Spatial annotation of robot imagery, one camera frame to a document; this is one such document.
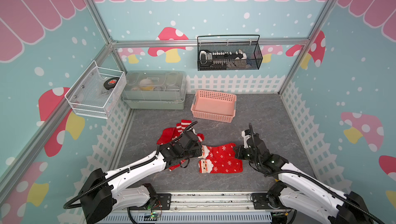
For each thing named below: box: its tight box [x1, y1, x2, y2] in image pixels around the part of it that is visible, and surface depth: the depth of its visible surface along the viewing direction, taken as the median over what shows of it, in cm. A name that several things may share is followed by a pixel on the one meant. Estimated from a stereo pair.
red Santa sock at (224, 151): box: [198, 142, 237, 159], surface depth 84 cm
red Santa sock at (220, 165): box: [198, 157, 243, 174], surface depth 87 cm
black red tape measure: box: [103, 76, 121, 91], surface depth 80 cm
